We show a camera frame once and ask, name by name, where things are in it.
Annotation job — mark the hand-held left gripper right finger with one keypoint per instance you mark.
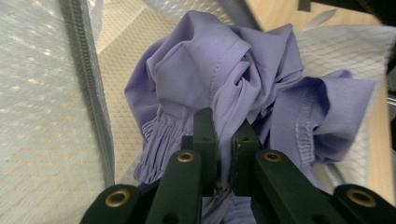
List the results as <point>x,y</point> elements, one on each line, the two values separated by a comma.
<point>246,161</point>

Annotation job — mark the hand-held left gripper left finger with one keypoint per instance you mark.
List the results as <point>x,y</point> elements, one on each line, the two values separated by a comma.
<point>204,149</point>

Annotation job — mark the purple garment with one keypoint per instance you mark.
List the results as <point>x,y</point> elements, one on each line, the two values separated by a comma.
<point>193,62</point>

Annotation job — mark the white mesh laundry bag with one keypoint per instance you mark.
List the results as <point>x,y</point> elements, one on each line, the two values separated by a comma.
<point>31,124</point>

